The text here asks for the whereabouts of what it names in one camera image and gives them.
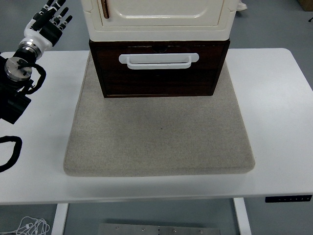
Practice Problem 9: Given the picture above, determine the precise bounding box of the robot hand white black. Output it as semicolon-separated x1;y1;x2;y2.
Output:
23;0;73;51

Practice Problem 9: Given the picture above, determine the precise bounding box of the white drawer handle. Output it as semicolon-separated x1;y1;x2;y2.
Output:
118;52;200;71

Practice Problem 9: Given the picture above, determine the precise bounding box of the cream plastic cabinet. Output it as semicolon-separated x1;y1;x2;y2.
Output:
83;0;237;42

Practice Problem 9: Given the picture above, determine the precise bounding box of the grey felt mat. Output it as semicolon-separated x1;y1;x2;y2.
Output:
63;50;256;177

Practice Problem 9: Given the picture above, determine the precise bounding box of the white table leg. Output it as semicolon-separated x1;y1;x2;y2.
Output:
233;197;252;235
51;203;69;235

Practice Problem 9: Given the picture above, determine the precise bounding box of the grey metal plate with screws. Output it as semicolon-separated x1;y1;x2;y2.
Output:
97;223;222;235

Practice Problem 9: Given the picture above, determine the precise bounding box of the brown cardboard box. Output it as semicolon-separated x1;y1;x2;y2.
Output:
297;0;313;12

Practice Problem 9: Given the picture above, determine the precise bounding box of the black table control panel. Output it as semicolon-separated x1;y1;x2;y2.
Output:
265;195;313;203

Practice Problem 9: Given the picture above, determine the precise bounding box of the copper cabinet door handle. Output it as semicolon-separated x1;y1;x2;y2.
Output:
100;0;111;20

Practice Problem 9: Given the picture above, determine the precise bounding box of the white cable on floor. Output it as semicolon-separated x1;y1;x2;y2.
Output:
0;216;51;235

